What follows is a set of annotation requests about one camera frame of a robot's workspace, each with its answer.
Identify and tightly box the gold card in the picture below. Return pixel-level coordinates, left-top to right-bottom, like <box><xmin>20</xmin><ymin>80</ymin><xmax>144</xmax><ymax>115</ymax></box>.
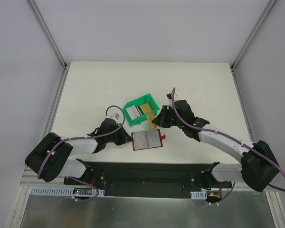
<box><xmin>146</xmin><ymin>112</ymin><xmax>157</xmax><ymax>130</ymax></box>
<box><xmin>137</xmin><ymin>103</ymin><xmax>153</xmax><ymax>115</ymax></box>

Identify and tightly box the red leather card holder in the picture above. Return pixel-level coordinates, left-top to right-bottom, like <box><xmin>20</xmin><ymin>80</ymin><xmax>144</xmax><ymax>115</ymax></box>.
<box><xmin>132</xmin><ymin>129</ymin><xmax>166</xmax><ymax>151</ymax></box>

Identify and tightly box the green plastic bin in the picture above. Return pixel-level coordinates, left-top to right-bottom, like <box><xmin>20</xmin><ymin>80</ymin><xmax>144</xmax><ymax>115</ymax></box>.
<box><xmin>123</xmin><ymin>93</ymin><xmax>160</xmax><ymax>126</ymax></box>

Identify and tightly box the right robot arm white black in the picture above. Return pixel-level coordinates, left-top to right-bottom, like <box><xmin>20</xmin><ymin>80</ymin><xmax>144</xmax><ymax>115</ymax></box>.
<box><xmin>153</xmin><ymin>100</ymin><xmax>279</xmax><ymax>192</ymax></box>

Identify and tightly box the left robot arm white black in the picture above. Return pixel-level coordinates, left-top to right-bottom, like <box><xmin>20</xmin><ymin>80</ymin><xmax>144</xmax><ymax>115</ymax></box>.
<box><xmin>25</xmin><ymin>118</ymin><xmax>133</xmax><ymax>185</ymax></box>

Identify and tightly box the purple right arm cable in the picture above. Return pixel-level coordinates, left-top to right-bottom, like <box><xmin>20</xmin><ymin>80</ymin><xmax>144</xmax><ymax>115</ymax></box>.
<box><xmin>171</xmin><ymin>87</ymin><xmax>285</xmax><ymax>209</ymax></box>

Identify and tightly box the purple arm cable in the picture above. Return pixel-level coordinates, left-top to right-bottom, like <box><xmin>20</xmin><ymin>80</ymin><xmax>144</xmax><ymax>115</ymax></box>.
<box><xmin>171</xmin><ymin>87</ymin><xmax>285</xmax><ymax>209</ymax></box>
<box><xmin>29</xmin><ymin>105</ymin><xmax>127</xmax><ymax>209</ymax></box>

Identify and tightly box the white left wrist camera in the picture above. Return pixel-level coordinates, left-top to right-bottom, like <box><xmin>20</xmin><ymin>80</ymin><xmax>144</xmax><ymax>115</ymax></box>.
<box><xmin>106</xmin><ymin>113</ymin><xmax>120</xmax><ymax>122</ymax></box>

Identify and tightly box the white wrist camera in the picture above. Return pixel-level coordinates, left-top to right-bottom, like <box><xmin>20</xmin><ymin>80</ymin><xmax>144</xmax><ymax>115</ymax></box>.
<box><xmin>106</xmin><ymin>113</ymin><xmax>120</xmax><ymax>122</ymax></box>
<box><xmin>166</xmin><ymin>92</ymin><xmax>177</xmax><ymax>100</ymax></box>

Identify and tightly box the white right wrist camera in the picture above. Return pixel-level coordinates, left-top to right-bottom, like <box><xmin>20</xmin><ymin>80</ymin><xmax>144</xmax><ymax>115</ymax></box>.
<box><xmin>166</xmin><ymin>92</ymin><xmax>177</xmax><ymax>100</ymax></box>

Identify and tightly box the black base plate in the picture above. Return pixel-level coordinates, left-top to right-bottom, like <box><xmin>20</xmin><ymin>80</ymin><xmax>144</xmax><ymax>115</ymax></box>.
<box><xmin>63</xmin><ymin>161</ymin><xmax>231</xmax><ymax>197</ymax></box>

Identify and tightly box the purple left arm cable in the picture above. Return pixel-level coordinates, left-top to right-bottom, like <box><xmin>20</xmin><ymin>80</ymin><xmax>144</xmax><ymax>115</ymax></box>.
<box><xmin>29</xmin><ymin>105</ymin><xmax>127</xmax><ymax>209</ymax></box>

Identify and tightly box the right white cable duct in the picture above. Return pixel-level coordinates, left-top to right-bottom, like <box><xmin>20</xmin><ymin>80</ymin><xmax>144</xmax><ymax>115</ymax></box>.
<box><xmin>190</xmin><ymin>191</ymin><xmax>207</xmax><ymax>200</ymax></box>

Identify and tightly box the white cable duct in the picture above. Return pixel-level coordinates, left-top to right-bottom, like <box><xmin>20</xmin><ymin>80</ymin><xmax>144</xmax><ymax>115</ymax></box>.
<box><xmin>190</xmin><ymin>191</ymin><xmax>207</xmax><ymax>200</ymax></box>
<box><xmin>30</xmin><ymin>186</ymin><xmax>105</xmax><ymax>197</ymax></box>

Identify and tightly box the left white cable duct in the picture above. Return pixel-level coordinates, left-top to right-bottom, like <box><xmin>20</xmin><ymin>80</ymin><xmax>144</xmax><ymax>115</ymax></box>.
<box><xmin>30</xmin><ymin>186</ymin><xmax>105</xmax><ymax>197</ymax></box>

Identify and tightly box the left aluminium frame post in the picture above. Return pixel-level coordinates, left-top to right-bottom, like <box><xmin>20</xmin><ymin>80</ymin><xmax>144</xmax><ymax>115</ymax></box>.
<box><xmin>27</xmin><ymin>0</ymin><xmax>68</xmax><ymax>70</ymax></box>

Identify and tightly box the aluminium frame post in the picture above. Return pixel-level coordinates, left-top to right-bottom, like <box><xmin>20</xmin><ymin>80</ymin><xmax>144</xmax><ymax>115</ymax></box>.
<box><xmin>230</xmin><ymin>0</ymin><xmax>278</xmax><ymax>72</ymax></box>
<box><xmin>27</xmin><ymin>0</ymin><xmax>68</xmax><ymax>70</ymax></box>

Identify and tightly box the right aluminium frame post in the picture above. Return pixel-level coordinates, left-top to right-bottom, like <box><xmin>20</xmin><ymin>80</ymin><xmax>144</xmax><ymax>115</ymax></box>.
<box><xmin>230</xmin><ymin>0</ymin><xmax>278</xmax><ymax>72</ymax></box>

